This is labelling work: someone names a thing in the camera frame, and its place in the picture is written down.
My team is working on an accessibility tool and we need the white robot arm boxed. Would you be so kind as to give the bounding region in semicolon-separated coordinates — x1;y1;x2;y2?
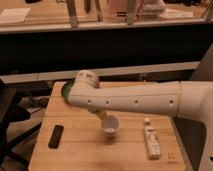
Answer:
61;70;213;171

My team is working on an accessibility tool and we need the white cup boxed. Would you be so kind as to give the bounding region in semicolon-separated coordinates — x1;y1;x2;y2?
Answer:
101;115;119;137

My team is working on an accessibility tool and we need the green bowl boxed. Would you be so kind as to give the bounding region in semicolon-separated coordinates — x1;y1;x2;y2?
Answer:
61;79;74;101

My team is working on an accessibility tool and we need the white bottle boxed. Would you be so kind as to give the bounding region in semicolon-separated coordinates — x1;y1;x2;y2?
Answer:
144;118;161;160

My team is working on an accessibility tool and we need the black chair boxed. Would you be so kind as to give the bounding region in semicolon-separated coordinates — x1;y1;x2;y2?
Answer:
0;79;43;168

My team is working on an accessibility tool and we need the white paper sheet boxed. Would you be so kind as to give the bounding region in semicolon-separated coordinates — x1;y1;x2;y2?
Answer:
0;8;30;24

